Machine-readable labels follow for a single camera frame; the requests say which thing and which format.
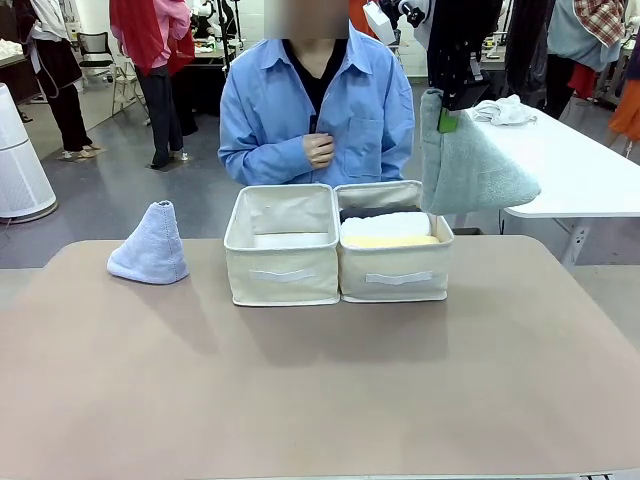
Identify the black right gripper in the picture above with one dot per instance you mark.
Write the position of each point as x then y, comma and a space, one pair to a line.
457, 40

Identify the pale green cone-folded towel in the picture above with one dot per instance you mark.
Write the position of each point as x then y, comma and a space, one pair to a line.
470, 170

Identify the dark grey towel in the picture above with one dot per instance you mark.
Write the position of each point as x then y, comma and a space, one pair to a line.
380, 211

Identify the white towel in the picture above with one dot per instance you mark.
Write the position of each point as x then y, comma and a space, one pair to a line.
385, 225

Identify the yellow towel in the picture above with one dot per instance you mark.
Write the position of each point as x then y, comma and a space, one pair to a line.
390, 241

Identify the lavender cone-folded towel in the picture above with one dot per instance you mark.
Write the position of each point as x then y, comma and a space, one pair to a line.
150, 250

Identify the grey folding chair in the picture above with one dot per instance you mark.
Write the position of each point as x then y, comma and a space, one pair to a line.
127, 85

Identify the person's right hand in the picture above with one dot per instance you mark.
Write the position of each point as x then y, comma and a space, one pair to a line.
320, 150

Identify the crumpled white cloth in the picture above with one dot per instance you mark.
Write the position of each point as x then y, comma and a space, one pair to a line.
502, 111

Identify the bystander with plaid cloth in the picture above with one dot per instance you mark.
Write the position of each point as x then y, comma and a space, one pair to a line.
570, 50

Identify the white side table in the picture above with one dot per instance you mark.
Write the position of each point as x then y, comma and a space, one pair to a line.
575, 165

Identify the orange garment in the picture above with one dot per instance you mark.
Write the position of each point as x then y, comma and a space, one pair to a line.
627, 115

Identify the beige fabric storage bin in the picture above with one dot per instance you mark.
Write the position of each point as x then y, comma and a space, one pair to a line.
280, 270
395, 280

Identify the person in blue shirt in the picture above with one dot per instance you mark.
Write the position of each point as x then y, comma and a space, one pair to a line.
270, 115

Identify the bystander with red cloth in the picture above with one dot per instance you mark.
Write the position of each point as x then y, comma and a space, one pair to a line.
160, 75

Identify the black mesh office chair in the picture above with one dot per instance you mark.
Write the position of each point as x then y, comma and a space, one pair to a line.
95, 50

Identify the bystander in black trousers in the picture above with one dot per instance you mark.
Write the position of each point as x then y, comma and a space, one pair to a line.
65, 100

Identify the white air purifier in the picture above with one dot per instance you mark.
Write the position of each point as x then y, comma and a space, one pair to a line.
22, 165

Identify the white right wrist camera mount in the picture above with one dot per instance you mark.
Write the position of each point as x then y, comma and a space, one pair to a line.
382, 20

